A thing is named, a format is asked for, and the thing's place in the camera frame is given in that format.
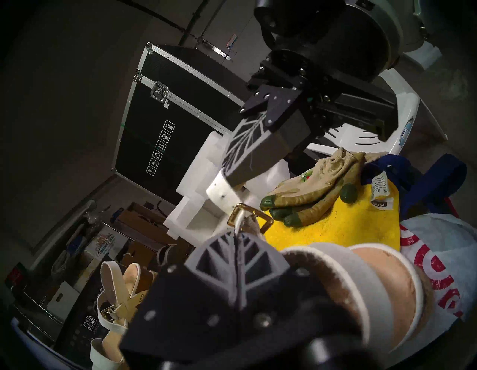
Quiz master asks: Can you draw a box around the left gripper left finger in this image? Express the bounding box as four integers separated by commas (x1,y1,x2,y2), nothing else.
119,229,239,370

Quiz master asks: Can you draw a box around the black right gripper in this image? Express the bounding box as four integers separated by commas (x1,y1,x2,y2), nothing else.
222,0,402,187

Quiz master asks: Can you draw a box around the yellow terry towel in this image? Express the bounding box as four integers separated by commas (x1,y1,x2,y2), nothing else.
261,183,401,258

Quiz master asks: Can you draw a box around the white Gildan activewear carton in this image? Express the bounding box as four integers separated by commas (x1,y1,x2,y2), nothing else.
84,224,129,261

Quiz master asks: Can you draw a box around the beige green garden glove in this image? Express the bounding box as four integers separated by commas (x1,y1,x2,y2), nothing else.
270,183,358,228
261,147,367,209

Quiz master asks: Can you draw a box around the black plastic mesh basket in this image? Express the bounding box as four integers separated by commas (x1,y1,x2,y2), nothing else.
54,261,149,370

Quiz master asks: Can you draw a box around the white red-logo plastic bag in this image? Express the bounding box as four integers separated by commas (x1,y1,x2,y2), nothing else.
399,214,477,325

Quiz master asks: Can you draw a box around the brown cardboard box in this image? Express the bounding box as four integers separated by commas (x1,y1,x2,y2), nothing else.
116,203,179,254

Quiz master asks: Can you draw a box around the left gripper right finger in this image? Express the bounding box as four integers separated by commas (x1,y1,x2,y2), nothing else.
238,233,358,370

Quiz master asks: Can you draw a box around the red ice snowman box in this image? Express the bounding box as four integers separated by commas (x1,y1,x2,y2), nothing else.
6,263,28,288

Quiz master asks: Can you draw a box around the white storage bin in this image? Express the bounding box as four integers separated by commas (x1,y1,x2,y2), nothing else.
47,282,80,321

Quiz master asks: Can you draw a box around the white foam packing block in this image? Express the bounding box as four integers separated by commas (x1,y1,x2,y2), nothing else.
164,131,291,243

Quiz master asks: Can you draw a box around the white plastic garden chair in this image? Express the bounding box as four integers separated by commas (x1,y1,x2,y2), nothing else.
306,52,449,157

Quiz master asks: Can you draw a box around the chrome wire shelving rack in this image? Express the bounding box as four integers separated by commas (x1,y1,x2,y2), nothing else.
11,224,112,347

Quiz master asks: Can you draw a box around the white strap wedge sandal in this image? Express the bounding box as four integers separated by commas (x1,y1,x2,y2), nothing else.
207,173,435,355
89,261,157,370

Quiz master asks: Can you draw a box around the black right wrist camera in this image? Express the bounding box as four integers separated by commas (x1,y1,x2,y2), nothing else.
255,0,298,36

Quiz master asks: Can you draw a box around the blue fabric bag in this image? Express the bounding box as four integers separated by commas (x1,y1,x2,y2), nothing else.
363,153,466,220

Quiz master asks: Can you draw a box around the long white tube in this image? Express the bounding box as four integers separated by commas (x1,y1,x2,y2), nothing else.
30,200,97,269

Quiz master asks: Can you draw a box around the black flight case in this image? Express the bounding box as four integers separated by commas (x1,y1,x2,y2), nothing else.
112,43,261,206

